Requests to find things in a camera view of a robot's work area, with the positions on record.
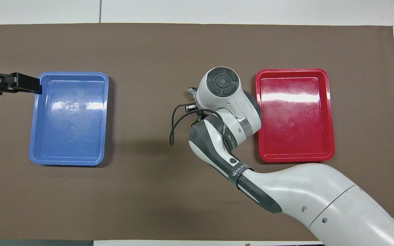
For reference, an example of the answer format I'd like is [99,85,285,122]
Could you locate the blue plastic tray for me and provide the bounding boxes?
[29,71,109,166]

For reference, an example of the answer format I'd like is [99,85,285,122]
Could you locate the red plastic tray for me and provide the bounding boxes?
[255,68,335,163]

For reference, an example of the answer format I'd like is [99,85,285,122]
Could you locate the brown table mat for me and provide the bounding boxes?
[0,23,394,241]

